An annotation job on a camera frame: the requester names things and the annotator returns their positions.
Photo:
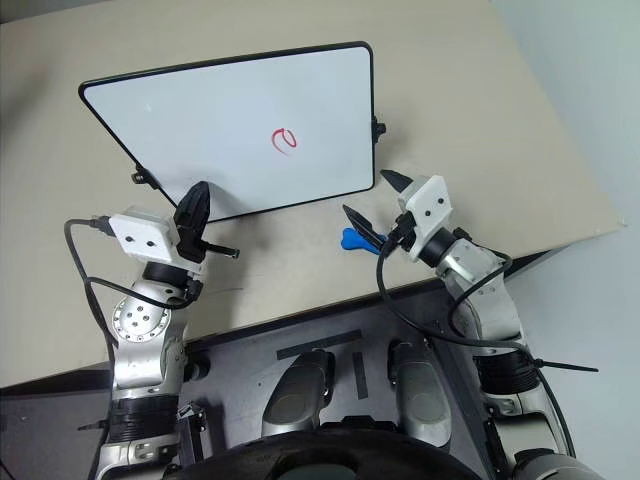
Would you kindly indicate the grey robot right foot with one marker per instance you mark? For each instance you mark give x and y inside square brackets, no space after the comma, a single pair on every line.
[420,395]

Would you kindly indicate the black whiteboard stand knob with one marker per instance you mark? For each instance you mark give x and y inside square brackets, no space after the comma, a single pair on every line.
[140,176]
[380,128]

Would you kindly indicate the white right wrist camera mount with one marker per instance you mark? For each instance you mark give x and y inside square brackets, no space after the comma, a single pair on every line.
[429,210]

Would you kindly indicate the short black tape strip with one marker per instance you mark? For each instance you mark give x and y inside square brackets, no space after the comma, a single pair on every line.
[360,375]

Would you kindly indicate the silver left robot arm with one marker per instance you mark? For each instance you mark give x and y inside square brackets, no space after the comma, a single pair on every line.
[142,345]

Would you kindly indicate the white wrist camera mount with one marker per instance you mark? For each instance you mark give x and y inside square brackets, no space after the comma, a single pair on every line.
[145,234]
[429,210]

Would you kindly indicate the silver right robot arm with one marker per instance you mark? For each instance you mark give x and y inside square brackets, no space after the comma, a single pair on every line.
[492,295]

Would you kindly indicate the dark rounded robot torso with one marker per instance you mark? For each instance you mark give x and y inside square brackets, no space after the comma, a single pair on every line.
[325,457]

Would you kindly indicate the long black tape strip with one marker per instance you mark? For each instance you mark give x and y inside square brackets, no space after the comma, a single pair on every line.
[320,344]

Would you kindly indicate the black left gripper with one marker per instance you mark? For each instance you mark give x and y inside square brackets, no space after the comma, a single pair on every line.
[192,245]

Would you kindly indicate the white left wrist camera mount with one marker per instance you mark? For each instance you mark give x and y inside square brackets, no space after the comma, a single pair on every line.
[145,234]

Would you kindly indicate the black-framed whiteboard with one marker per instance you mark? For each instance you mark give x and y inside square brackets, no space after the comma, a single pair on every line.
[225,125]

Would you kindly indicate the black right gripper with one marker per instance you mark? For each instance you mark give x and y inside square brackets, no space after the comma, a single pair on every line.
[392,240]

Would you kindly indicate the grey robot left foot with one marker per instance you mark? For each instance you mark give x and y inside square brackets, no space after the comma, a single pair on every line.
[297,395]

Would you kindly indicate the grey robot foot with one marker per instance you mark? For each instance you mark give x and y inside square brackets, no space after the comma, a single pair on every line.
[420,395]
[297,395]

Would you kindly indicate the red marker scribble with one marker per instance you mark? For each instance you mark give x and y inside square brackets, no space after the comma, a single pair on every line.
[274,137]

